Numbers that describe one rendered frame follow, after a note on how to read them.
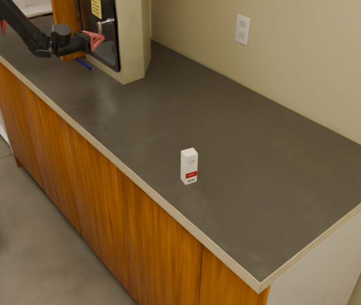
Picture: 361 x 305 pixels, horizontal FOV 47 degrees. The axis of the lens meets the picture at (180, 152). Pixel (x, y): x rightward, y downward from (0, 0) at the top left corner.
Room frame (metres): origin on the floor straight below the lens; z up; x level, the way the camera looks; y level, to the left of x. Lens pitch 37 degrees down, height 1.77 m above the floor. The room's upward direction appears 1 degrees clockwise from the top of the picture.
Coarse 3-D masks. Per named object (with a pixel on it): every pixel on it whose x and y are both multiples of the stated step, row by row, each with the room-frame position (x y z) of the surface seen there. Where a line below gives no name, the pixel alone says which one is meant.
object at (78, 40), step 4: (76, 32) 1.56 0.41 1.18; (76, 36) 1.52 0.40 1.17; (80, 36) 1.53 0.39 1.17; (72, 40) 1.50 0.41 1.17; (76, 40) 1.50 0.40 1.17; (80, 40) 1.51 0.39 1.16; (84, 40) 1.50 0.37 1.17; (88, 40) 1.50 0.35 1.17; (72, 44) 1.48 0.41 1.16; (76, 44) 1.49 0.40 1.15; (80, 44) 1.50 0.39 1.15; (84, 44) 1.51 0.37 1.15; (72, 48) 1.48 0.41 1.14; (76, 48) 1.49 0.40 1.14; (80, 48) 1.50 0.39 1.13; (84, 48) 1.51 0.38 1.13; (88, 48) 1.50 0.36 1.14; (72, 52) 1.48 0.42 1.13; (84, 52) 1.52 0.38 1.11; (88, 52) 1.49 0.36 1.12
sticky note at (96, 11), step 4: (92, 0) 1.70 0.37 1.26; (96, 0) 1.68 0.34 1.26; (92, 4) 1.71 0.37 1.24; (96, 4) 1.68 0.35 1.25; (100, 4) 1.66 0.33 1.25; (92, 8) 1.71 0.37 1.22; (96, 8) 1.68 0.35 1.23; (100, 8) 1.66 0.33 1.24; (92, 12) 1.71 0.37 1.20; (96, 12) 1.69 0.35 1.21; (100, 12) 1.66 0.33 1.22; (100, 16) 1.66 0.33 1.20
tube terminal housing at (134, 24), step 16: (128, 0) 1.62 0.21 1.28; (144, 0) 1.73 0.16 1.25; (128, 16) 1.61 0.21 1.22; (144, 16) 1.72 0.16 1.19; (128, 32) 1.61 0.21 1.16; (144, 32) 1.70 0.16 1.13; (128, 48) 1.61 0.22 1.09; (144, 48) 1.68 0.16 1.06; (96, 64) 1.75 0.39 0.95; (128, 64) 1.61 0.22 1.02; (144, 64) 1.67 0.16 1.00; (128, 80) 1.60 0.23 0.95
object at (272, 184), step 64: (64, 64) 1.78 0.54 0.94; (192, 64) 1.80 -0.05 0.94; (128, 128) 1.25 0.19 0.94; (192, 128) 1.25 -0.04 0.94; (256, 128) 1.26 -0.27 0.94; (320, 128) 1.27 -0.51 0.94; (192, 192) 0.91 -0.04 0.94; (256, 192) 0.91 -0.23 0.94; (320, 192) 0.92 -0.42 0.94; (256, 256) 0.68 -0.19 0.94
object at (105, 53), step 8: (80, 0) 1.79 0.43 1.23; (88, 0) 1.73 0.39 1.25; (104, 0) 1.63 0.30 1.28; (112, 0) 1.58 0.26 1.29; (80, 8) 1.80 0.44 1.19; (88, 8) 1.74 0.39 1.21; (104, 8) 1.63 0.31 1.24; (112, 8) 1.59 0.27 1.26; (88, 16) 1.74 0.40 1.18; (96, 16) 1.69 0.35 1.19; (104, 16) 1.64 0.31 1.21; (112, 16) 1.59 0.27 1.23; (88, 24) 1.75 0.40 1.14; (104, 24) 1.64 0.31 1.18; (112, 24) 1.60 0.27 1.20; (96, 32) 1.70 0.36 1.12; (104, 32) 1.65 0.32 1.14; (112, 32) 1.60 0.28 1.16; (104, 40) 1.65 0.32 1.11; (112, 40) 1.60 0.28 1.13; (96, 48) 1.71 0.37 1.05; (104, 48) 1.66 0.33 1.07; (112, 48) 1.61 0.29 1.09; (96, 56) 1.72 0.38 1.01; (104, 56) 1.66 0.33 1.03; (112, 56) 1.61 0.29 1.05; (104, 64) 1.67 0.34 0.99; (112, 64) 1.62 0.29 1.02
